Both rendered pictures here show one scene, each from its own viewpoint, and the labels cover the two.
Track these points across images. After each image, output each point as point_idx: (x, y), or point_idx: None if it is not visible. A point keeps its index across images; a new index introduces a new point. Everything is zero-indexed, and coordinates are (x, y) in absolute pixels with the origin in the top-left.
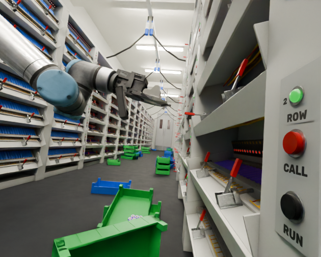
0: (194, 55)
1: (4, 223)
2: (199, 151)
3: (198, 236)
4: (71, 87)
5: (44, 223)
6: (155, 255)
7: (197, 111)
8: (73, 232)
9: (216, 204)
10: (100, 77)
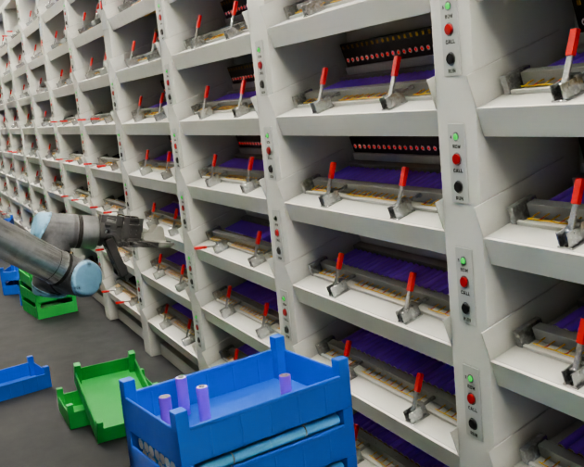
0: (140, 73)
1: None
2: (208, 277)
3: None
4: (100, 274)
5: None
6: None
7: (195, 221)
8: (51, 451)
9: (257, 337)
10: (89, 236)
